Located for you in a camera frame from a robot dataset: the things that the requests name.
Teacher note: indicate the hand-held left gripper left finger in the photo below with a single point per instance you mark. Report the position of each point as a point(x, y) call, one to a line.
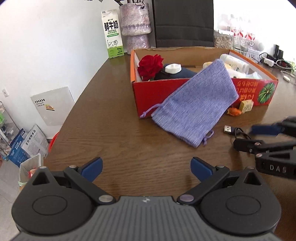
point(92, 168)

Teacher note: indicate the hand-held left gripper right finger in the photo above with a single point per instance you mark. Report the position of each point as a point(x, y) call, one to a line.
point(200, 170)

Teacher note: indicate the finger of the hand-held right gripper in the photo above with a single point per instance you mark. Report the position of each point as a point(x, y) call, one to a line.
point(245, 144)
point(263, 130)

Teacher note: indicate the clear bag of mint pads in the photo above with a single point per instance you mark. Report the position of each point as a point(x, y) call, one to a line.
point(254, 75)

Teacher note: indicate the white plush sheep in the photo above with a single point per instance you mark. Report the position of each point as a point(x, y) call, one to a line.
point(238, 74)

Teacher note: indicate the white plastic jar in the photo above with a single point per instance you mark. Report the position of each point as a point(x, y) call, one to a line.
point(233, 62)

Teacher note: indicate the yellow plush toy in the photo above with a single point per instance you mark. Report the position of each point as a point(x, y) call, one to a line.
point(208, 64)

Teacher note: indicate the red cardboard box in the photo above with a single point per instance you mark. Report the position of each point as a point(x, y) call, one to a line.
point(148, 97)

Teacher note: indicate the small white charger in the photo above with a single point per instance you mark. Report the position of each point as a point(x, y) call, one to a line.
point(173, 68)

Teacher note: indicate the red artificial rose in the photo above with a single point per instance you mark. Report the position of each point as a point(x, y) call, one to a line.
point(150, 66)

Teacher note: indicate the clear container of wooden pegs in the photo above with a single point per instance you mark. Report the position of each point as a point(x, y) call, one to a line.
point(222, 41)

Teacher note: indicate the yellow green small cube box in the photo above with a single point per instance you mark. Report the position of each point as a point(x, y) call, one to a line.
point(245, 106)

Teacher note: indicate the orange wrapped candy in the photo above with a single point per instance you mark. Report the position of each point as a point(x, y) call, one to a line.
point(234, 112)

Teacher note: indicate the red plastic stool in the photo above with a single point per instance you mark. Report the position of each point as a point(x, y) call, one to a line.
point(53, 143)

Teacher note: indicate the waste bin with plastic bag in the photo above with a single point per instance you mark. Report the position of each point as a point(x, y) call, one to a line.
point(27, 164)

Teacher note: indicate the white power adapter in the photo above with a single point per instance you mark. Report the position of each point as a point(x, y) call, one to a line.
point(268, 61)

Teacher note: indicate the white leaning panel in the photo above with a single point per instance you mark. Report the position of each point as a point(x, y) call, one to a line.
point(53, 104)

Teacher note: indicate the white printed tin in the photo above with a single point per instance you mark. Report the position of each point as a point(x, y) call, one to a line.
point(252, 53)

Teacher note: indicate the blue and white carton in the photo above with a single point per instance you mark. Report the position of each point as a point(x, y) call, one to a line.
point(17, 148)

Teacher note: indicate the black upright box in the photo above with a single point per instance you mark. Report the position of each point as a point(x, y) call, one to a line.
point(278, 52)

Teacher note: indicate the clear drinking glass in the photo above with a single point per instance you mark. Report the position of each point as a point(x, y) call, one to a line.
point(241, 46)

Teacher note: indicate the black paper bag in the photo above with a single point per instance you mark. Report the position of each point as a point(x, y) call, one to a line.
point(182, 23)

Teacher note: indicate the green and white milk carton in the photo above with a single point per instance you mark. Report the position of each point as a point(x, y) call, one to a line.
point(112, 34)

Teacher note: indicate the purple speckled vase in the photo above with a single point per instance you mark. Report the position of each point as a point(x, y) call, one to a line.
point(136, 23)

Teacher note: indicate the dried pink rose bouquet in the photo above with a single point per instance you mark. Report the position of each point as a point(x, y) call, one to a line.
point(133, 1)

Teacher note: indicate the white wall socket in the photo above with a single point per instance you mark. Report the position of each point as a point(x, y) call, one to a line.
point(5, 92)

